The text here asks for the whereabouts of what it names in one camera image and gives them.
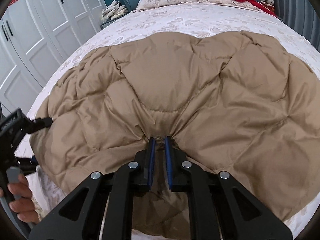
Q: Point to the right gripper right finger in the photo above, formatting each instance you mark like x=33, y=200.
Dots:
x=175, y=173

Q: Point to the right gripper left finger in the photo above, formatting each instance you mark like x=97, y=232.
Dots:
x=146, y=160

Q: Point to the tan quilted down coat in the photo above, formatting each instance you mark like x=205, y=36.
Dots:
x=180, y=119

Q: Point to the person's left hand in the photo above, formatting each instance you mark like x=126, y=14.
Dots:
x=23, y=207

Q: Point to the white panelled wardrobe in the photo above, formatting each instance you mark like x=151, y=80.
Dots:
x=37, y=36

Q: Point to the blue-grey nightstand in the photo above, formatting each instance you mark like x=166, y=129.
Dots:
x=107, y=23

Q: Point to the floral beige bedspread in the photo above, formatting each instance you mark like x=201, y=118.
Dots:
x=190, y=20

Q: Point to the stack of folded beige cloths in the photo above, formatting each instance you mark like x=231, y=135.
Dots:
x=113, y=11

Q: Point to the small plush dolls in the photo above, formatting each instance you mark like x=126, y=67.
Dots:
x=269, y=4

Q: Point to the grey curtain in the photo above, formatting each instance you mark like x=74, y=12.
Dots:
x=301, y=17

